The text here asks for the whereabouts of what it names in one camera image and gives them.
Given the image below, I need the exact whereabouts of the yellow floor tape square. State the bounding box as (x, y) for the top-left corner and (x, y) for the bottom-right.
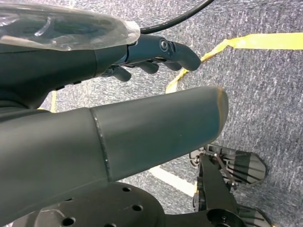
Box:
(38, 32), (303, 198)

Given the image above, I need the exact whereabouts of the black robot foot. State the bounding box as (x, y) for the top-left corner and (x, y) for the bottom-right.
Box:
(189, 144), (267, 185)
(237, 205), (273, 227)

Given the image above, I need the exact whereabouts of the black robot right foot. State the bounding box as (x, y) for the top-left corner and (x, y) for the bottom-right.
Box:
(237, 205), (273, 227)

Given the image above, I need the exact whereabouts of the clear plastic cover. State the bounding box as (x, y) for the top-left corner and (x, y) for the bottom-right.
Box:
(0, 2), (141, 52)

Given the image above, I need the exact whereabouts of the black hanging cable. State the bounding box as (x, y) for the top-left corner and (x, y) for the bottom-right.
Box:
(140, 0), (216, 35)

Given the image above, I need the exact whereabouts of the black robot left foot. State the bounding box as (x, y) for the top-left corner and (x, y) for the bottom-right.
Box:
(189, 144), (267, 185)

